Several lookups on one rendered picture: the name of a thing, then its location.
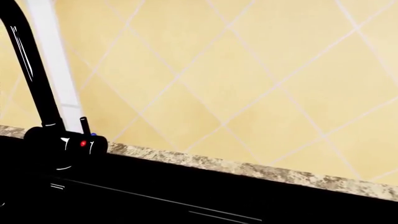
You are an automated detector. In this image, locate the black kitchen faucet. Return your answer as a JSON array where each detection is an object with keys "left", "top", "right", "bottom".
[{"left": 0, "top": 0, "right": 109, "bottom": 172}]

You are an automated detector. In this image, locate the black kitchen sink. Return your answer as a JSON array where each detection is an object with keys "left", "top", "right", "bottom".
[{"left": 0, "top": 135, "right": 398, "bottom": 224}]

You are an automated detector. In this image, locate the white vertical wall pipe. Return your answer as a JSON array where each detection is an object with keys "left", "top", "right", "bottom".
[{"left": 24, "top": 0, "right": 85, "bottom": 134}]

